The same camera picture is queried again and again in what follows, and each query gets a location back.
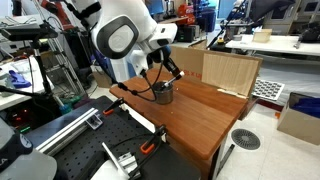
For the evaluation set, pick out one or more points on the black camera on stand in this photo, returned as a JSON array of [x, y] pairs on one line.
[[26, 32]]

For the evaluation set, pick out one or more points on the aluminium bracket with bar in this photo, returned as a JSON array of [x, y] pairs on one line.
[[124, 161]]

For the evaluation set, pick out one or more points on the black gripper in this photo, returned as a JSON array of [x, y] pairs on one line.
[[159, 54]]

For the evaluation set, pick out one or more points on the metal step ladder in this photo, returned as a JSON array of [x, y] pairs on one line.
[[66, 73]]

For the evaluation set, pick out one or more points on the purple bag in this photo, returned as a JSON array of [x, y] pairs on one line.
[[100, 60]]

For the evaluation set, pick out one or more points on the stainless steel pot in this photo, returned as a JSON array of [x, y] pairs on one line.
[[164, 95]]

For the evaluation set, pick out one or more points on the black camera stand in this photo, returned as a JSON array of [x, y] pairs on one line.
[[42, 71]]

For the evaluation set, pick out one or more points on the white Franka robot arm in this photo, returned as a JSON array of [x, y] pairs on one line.
[[126, 30]]

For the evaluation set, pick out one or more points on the blue cloth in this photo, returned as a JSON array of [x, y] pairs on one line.
[[308, 106]]

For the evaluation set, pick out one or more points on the round floor drain grate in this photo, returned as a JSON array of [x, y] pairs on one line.
[[246, 139]]

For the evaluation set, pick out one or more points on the red robot arm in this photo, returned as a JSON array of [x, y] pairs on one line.
[[60, 13]]

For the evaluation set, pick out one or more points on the small wooden box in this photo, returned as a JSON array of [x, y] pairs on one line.
[[262, 35]]

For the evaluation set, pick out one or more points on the dotted calibration board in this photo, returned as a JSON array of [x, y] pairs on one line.
[[268, 89]]

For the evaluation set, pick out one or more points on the black perforated breadboard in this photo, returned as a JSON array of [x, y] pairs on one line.
[[100, 146]]

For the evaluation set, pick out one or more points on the small cardboard box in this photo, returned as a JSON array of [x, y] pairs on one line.
[[101, 77]]

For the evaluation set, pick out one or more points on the white background table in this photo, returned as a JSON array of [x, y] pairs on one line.
[[276, 45]]

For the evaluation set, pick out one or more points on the black clamp orange grip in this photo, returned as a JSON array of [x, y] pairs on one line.
[[151, 141], [113, 107]]

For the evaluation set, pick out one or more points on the blue glove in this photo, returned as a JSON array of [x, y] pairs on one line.
[[18, 80]]

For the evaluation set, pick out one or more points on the computer monitor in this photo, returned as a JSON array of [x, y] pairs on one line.
[[156, 6]]

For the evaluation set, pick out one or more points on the long aluminium extrusion rail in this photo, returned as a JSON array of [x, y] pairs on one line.
[[66, 131]]

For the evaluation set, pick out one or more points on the small aluminium corner bracket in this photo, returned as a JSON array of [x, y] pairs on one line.
[[94, 122]]

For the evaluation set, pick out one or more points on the grey table leg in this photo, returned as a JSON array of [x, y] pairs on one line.
[[226, 159]]

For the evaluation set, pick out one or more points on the open cardboard box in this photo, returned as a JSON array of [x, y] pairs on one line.
[[296, 125]]

